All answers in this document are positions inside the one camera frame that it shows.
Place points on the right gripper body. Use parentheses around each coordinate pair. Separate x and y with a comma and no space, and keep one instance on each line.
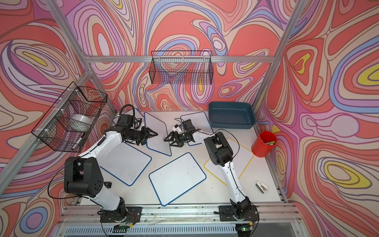
(183,137)

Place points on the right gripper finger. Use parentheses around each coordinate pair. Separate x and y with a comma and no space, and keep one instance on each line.
(172,137)
(176,143)

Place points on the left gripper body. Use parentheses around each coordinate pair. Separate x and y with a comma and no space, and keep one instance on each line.
(138,136)

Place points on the blue whiteboard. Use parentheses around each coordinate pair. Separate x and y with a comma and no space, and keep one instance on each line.
(176,178)
(157,143)
(125,163)
(199,120)
(138,115)

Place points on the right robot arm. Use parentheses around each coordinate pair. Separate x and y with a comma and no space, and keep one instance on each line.
(222,156)

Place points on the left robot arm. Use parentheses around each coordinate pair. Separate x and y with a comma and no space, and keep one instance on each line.
(83,177)

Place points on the teal plastic storage box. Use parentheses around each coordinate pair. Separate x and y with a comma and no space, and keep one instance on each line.
(233,115)

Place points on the yellow framed whiteboard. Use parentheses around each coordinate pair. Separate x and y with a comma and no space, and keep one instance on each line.
(241,162)

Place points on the white whiteboard eraser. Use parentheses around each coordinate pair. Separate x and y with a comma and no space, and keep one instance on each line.
(262,187)

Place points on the silver tape roll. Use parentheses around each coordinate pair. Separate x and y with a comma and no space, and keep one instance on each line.
(81,121)

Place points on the marker in left basket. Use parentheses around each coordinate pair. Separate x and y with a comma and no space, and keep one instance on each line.
(79,144)

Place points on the red plastic cup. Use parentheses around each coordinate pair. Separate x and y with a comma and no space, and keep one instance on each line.
(259,148)

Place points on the green circuit board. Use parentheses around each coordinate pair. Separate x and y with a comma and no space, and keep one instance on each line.
(120,229)

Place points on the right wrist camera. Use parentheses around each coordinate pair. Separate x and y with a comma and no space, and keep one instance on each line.
(177,128)

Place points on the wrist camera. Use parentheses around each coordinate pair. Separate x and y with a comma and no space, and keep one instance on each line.
(125,120)
(177,128)

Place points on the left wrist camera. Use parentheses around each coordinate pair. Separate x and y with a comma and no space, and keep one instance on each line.
(125,120)

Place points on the back black wire basket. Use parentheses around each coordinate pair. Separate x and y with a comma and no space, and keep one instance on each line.
(181,67)

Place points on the black wire basket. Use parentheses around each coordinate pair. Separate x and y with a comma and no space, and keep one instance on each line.
(181,67)
(68,125)

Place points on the left black wire basket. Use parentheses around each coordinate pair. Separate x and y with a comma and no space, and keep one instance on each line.
(68,125)

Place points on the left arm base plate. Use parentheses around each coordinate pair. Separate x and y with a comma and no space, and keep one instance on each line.
(132,215)

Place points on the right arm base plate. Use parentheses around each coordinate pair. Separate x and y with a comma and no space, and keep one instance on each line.
(228,213)

